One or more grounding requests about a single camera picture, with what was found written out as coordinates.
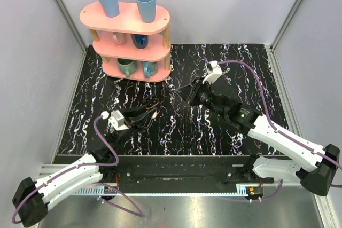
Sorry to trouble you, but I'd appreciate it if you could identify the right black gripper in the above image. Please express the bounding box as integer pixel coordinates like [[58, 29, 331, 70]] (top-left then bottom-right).
[[175, 76, 227, 119]]

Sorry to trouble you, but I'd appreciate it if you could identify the black earbud charging case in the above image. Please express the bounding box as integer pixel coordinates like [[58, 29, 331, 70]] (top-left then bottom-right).
[[144, 98, 159, 110]]

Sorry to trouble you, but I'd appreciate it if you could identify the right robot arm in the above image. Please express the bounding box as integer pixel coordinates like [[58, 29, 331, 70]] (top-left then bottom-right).
[[176, 78, 340, 196]]

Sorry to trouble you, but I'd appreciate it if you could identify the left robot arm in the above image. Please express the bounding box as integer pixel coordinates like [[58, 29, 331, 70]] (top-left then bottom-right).
[[12, 105, 157, 227]]

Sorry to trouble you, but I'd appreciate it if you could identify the blue butterfly mug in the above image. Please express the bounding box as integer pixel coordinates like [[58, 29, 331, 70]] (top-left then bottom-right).
[[142, 61, 159, 78]]

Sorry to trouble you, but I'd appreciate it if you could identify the green ceramic mug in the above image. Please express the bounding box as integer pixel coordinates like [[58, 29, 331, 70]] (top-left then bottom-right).
[[118, 59, 137, 78]]

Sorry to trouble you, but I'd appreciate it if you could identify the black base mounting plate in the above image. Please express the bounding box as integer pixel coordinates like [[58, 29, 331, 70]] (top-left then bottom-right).
[[100, 156, 274, 194]]

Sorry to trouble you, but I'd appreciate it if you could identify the pink three-tier wooden shelf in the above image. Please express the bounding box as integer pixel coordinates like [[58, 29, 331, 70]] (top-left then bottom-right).
[[80, 2, 171, 82]]

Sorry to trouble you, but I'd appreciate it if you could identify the dark blue mug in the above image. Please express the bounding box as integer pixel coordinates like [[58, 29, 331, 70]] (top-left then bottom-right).
[[131, 34, 148, 49]]

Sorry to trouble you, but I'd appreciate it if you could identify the pink mug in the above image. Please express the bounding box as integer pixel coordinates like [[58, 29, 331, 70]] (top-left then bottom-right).
[[113, 32, 127, 45]]

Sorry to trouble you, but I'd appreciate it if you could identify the left controller board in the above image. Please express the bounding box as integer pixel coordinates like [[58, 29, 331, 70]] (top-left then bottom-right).
[[104, 185, 118, 195]]

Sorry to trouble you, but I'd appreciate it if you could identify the controller board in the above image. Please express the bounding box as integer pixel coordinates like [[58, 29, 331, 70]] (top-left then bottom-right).
[[104, 185, 118, 195], [247, 186, 263, 196]]

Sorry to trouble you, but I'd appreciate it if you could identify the short light blue cup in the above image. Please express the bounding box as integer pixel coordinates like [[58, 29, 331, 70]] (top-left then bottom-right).
[[136, 0, 157, 23]]

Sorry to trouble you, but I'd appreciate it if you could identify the right controller board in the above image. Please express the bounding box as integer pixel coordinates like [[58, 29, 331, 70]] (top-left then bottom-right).
[[247, 186, 263, 196]]

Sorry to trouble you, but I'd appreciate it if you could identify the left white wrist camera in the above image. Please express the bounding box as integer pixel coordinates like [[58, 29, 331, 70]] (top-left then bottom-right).
[[101, 110, 129, 131]]

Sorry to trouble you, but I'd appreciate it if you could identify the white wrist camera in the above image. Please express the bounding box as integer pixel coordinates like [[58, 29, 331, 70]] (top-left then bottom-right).
[[101, 110, 129, 131], [203, 61, 222, 84]]

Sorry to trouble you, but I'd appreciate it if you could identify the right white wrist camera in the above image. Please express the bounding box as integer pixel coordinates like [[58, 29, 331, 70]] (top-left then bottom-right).
[[203, 61, 222, 84]]

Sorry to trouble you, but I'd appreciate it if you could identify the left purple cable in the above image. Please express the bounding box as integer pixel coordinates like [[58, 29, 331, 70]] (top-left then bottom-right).
[[11, 114, 145, 224]]

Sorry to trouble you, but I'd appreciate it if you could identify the purple cable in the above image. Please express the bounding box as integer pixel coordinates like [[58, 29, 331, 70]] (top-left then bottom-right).
[[11, 114, 145, 224], [217, 60, 342, 202]]

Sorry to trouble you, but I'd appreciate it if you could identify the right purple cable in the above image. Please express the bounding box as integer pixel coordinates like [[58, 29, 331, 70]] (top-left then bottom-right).
[[217, 60, 342, 202]]

